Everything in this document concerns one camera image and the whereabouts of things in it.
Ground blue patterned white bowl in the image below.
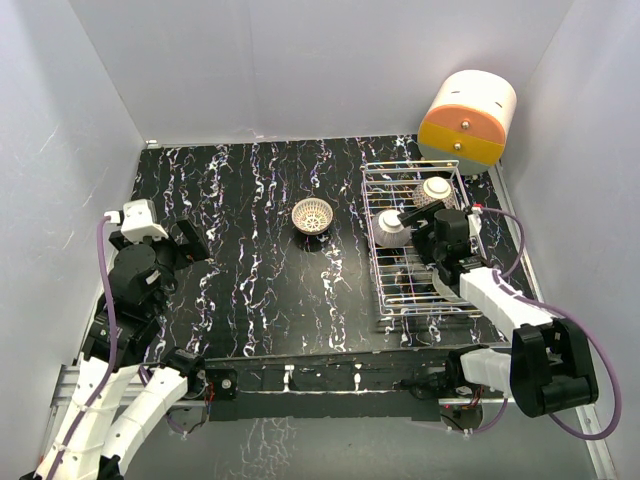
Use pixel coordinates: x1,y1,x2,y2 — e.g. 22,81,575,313
412,176,456,209

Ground purple striped bowl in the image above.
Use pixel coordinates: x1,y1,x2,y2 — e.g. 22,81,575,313
372,209,411,248

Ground green patterned white bowl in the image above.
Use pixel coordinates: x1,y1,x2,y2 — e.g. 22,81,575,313
432,268,469,304

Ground white orange patterned bowl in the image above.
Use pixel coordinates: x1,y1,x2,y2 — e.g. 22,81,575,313
291,197,333,235

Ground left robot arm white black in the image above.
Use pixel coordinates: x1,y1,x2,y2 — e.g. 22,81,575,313
26,211,210,479

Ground cream orange yellow drawer cabinet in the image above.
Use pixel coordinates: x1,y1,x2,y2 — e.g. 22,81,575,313
417,70,517,176

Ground black front mounting bar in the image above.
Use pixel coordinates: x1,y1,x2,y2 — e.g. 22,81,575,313
206,348,447,421

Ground white wire dish rack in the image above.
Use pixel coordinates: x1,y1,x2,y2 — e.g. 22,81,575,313
360,160,481,317

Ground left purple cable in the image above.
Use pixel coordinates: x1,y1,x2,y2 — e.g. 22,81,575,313
44,213,121,480

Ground purple cable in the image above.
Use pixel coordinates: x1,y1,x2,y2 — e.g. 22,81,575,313
44,213,121,480
474,203,623,441

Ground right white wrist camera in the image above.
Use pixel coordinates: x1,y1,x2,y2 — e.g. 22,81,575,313
464,205,483,237

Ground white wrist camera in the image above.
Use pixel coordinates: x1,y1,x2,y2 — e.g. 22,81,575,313
104,199,169,244
464,205,483,237

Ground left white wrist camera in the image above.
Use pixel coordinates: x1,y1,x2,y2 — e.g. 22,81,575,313
104,199,169,244

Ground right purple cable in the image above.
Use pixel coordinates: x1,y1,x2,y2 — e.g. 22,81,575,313
474,203,623,441

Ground aluminium frame rail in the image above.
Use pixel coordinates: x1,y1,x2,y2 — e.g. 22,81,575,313
439,159,619,480

